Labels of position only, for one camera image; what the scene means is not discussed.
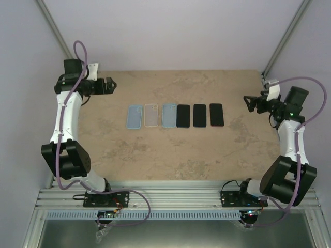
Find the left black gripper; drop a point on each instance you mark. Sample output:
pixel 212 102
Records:
pixel 101 89

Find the light blue phone case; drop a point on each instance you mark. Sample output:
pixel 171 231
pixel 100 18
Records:
pixel 169 112

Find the beige phone case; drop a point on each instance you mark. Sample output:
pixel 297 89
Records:
pixel 151 115

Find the blue slotted cable duct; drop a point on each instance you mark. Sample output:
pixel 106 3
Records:
pixel 137 215

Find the black smartphone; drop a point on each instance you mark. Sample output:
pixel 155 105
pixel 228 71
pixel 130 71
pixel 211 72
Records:
pixel 183 116
pixel 216 115
pixel 199 115

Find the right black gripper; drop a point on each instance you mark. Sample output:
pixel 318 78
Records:
pixel 254 100

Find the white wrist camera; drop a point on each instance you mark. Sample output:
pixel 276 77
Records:
pixel 92 71
pixel 273 88

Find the left circuit board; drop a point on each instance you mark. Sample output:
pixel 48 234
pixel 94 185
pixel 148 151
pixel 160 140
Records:
pixel 109 214

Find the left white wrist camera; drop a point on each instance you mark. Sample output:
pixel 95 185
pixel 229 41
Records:
pixel 92 71

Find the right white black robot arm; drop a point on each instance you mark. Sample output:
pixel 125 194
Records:
pixel 290 176

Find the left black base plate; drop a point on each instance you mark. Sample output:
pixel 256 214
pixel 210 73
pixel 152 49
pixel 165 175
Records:
pixel 115 200

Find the left aluminium corner post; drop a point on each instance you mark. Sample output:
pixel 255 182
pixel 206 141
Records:
pixel 53 28

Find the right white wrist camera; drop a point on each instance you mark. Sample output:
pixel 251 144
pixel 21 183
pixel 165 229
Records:
pixel 273 88

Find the clear plastic bag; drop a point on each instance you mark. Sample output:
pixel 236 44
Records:
pixel 101 233

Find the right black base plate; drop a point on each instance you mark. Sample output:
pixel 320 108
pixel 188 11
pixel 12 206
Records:
pixel 240 198

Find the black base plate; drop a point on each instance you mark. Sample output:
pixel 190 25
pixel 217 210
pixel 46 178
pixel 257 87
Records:
pixel 115 200
pixel 240 198

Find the right aluminium corner post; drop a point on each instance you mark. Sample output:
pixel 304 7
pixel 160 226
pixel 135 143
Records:
pixel 294 23

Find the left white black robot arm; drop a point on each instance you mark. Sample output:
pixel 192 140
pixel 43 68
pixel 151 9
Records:
pixel 64 155

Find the aluminium corner post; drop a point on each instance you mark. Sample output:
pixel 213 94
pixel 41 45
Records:
pixel 294 23
pixel 53 28

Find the right circuit board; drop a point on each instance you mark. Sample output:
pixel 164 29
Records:
pixel 251 213

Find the circuit board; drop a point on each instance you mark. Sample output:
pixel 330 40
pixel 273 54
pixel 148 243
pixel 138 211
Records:
pixel 109 214
pixel 251 213

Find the aluminium rail frame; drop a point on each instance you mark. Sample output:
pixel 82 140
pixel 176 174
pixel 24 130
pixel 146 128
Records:
pixel 178 168

